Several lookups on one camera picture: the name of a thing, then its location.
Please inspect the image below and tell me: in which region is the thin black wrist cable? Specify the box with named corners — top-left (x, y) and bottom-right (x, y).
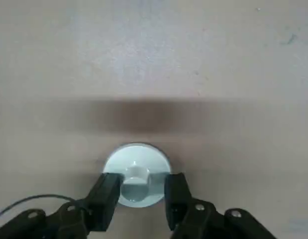
top-left (0, 194), bottom-right (79, 220)

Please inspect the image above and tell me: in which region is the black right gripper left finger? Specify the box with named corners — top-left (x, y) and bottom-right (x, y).
top-left (0, 172), bottom-right (125, 239)

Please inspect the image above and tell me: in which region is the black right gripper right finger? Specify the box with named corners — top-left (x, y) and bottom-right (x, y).
top-left (163, 172), bottom-right (279, 239)

